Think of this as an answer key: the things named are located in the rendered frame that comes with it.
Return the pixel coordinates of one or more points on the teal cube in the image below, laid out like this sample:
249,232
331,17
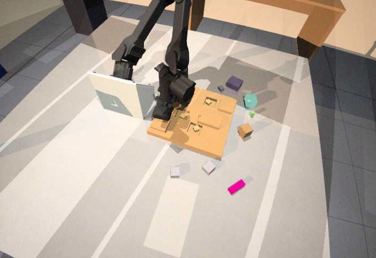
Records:
250,101

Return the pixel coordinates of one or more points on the magenta rectangular block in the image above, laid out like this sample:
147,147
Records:
236,186

